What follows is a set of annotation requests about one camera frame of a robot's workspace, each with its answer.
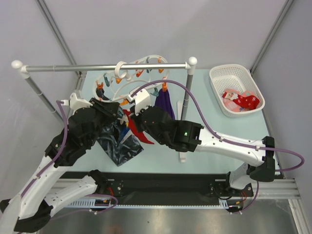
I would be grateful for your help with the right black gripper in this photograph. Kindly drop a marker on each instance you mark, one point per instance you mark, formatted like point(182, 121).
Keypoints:
point(138, 119)

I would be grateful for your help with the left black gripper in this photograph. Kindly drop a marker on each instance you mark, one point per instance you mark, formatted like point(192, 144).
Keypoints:
point(110, 109)

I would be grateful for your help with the red sock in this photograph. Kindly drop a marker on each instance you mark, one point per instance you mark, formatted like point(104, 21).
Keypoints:
point(131, 125)

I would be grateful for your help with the white round clip hanger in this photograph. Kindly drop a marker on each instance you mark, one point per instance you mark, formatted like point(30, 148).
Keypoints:
point(108, 77)

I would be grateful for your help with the santa christmas sock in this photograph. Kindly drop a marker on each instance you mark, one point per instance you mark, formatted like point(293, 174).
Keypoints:
point(243, 98)

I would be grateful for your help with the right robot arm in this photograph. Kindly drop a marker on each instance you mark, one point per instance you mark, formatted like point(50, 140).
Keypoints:
point(186, 136)

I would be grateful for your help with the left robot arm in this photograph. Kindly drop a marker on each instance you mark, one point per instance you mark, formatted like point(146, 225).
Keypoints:
point(34, 206)

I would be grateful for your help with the purple cloth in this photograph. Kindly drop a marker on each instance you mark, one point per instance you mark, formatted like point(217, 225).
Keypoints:
point(163, 101)

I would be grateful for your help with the dark patterned shorts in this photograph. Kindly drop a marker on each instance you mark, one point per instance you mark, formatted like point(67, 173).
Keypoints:
point(119, 143)

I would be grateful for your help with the pink sock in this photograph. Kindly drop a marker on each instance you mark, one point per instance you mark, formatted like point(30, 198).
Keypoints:
point(234, 106)

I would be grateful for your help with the white silver clothes rack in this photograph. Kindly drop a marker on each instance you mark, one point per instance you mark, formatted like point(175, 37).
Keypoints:
point(107, 66)

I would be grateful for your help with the white plastic basket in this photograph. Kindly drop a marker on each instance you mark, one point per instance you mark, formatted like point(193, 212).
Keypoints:
point(236, 92)

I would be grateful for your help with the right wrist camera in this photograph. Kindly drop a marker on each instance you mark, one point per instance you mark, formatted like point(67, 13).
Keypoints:
point(141, 100)

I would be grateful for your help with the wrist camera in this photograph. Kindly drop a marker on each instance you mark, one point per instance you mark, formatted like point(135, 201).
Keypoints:
point(141, 100)
point(76, 101)

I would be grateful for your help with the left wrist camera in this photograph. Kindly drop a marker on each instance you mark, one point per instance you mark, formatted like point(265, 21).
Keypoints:
point(76, 101)

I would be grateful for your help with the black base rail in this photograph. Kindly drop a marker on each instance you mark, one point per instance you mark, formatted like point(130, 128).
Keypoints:
point(168, 189)

